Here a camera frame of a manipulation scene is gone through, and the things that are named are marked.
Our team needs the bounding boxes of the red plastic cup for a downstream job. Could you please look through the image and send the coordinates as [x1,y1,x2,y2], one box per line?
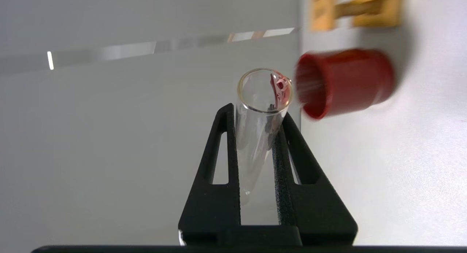
[295,49,396,120]

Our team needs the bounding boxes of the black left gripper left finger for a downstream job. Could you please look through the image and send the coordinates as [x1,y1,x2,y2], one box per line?
[179,104,241,246]

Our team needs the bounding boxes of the wooden test tube rack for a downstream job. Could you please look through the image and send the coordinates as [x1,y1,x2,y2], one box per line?
[310,0,404,31]

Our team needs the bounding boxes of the test tube with red pigment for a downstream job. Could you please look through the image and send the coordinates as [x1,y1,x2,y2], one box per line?
[235,68,293,206]

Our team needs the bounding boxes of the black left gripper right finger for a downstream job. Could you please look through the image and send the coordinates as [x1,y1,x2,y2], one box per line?
[272,113,358,246]

